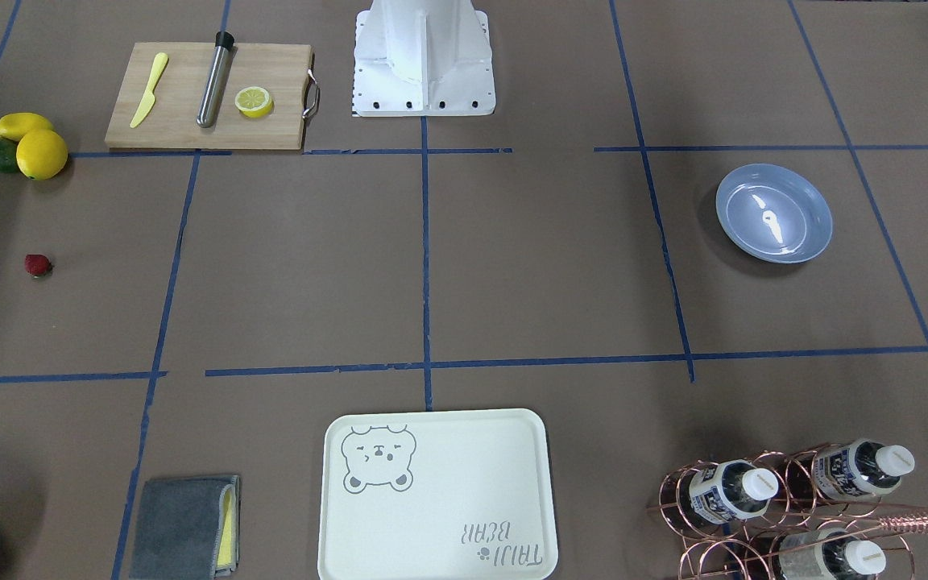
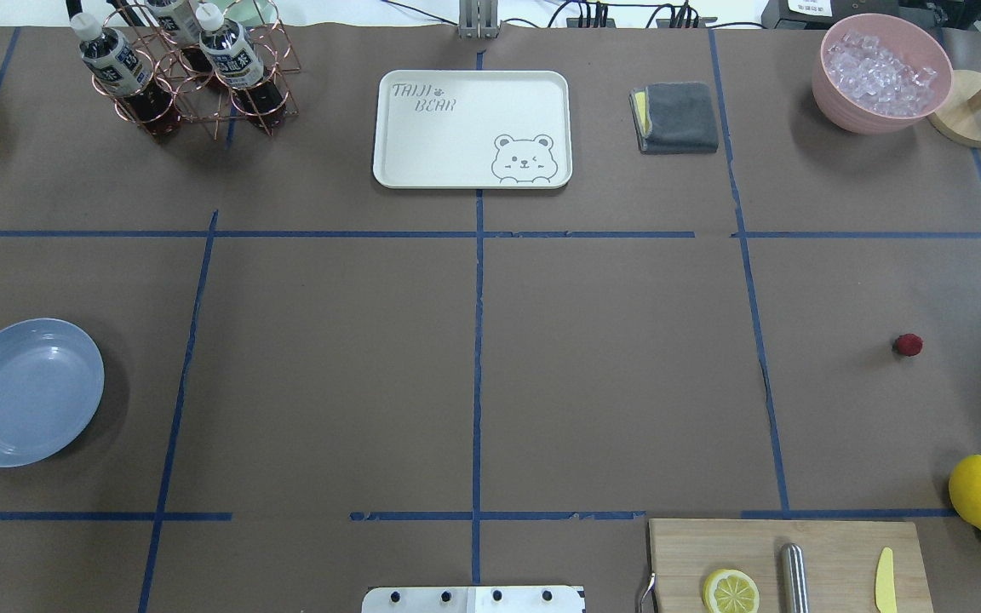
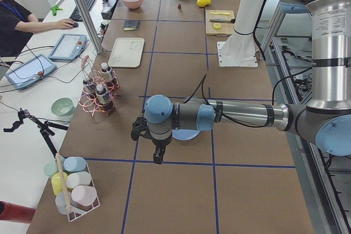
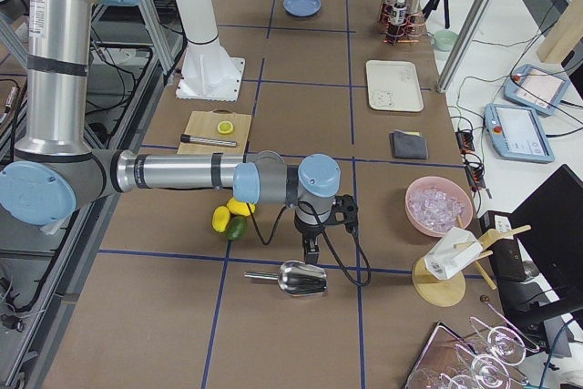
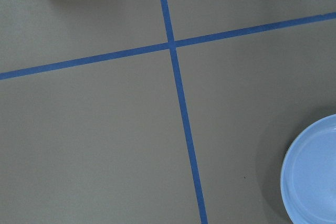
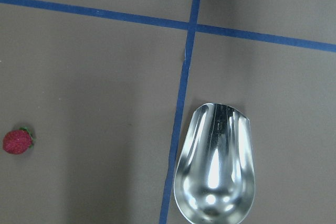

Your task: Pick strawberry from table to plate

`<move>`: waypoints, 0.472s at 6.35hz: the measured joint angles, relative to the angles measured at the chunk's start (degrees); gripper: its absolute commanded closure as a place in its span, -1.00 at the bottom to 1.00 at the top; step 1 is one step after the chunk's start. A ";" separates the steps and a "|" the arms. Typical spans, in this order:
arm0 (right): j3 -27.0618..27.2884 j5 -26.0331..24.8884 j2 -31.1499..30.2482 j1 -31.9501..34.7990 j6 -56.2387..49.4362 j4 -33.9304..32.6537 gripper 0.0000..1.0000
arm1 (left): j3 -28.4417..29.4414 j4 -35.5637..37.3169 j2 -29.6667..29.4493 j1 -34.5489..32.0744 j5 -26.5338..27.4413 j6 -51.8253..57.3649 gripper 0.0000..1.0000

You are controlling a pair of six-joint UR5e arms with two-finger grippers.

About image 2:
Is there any half lemon slice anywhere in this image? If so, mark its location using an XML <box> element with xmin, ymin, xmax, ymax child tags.
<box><xmin>701</xmin><ymin>568</ymin><xmax>760</xmax><ymax>612</ymax></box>

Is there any wooden cutting board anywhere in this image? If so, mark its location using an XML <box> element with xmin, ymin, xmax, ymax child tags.
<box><xmin>649</xmin><ymin>518</ymin><xmax>934</xmax><ymax>612</ymax></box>

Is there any tea bottle right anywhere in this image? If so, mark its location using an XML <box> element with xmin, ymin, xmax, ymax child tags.
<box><xmin>195</xmin><ymin>3</ymin><xmax>287</xmax><ymax>132</ymax></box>

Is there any grey folded cloth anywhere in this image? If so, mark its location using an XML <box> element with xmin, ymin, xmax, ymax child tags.
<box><xmin>630</xmin><ymin>82</ymin><xmax>719</xmax><ymax>155</ymax></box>

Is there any tea bottle middle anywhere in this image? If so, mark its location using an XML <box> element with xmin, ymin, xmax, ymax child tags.
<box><xmin>144</xmin><ymin>1</ymin><xmax>223</xmax><ymax>92</ymax></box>

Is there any pink bowl of ice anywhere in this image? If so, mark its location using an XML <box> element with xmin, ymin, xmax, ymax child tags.
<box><xmin>812</xmin><ymin>13</ymin><xmax>953</xmax><ymax>135</ymax></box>

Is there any yellow plastic knife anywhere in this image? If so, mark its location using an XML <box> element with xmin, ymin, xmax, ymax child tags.
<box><xmin>875</xmin><ymin>547</ymin><xmax>897</xmax><ymax>613</ymax></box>

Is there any tea bottle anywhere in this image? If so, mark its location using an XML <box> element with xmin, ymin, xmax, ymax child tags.
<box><xmin>144</xmin><ymin>1</ymin><xmax>223</xmax><ymax>92</ymax></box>
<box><xmin>69</xmin><ymin>12</ymin><xmax>181</xmax><ymax>137</ymax></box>
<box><xmin>195</xmin><ymin>3</ymin><xmax>287</xmax><ymax>132</ymax></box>

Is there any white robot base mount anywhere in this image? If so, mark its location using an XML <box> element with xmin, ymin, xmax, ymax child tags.
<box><xmin>361</xmin><ymin>585</ymin><xmax>587</xmax><ymax>612</ymax></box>

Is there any blue round plate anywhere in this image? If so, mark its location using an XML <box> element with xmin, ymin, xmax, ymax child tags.
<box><xmin>0</xmin><ymin>318</ymin><xmax>106</xmax><ymax>468</ymax></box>

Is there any steel cylinder rod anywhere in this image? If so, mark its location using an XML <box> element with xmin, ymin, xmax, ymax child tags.
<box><xmin>779</xmin><ymin>542</ymin><xmax>810</xmax><ymax>612</ymax></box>

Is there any red strawberry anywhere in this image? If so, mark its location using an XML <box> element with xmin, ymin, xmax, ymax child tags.
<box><xmin>892</xmin><ymin>333</ymin><xmax>924</xmax><ymax>357</ymax></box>

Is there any cream bear tray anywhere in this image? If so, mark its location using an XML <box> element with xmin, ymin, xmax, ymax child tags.
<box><xmin>371</xmin><ymin>70</ymin><xmax>573</xmax><ymax>190</ymax></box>

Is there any copper wire bottle rack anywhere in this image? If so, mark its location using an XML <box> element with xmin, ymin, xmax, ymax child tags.
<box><xmin>94</xmin><ymin>1</ymin><xmax>302</xmax><ymax>135</ymax></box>

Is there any aluminium frame post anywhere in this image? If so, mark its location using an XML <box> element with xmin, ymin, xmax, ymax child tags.
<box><xmin>458</xmin><ymin>0</ymin><xmax>501</xmax><ymax>39</ymax></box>

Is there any tea bottle left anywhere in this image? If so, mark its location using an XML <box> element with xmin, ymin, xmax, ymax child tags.
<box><xmin>69</xmin><ymin>12</ymin><xmax>181</xmax><ymax>137</ymax></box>

